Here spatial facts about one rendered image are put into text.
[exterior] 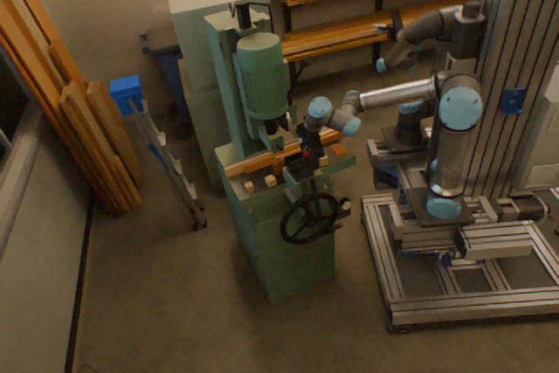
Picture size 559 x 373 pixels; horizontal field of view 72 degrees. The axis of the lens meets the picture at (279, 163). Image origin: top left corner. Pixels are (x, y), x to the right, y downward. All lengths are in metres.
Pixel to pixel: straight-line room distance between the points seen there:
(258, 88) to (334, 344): 1.42
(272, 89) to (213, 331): 1.45
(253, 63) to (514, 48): 0.93
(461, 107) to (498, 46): 0.39
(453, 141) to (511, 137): 0.54
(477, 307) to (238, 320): 1.27
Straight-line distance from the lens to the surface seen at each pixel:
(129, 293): 2.75
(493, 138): 1.83
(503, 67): 1.65
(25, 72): 2.70
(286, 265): 2.17
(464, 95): 1.27
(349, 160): 1.88
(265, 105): 1.59
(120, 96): 2.28
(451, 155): 1.40
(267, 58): 1.50
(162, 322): 2.55
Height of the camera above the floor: 2.08
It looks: 39 degrees down
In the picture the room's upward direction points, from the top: 8 degrees counter-clockwise
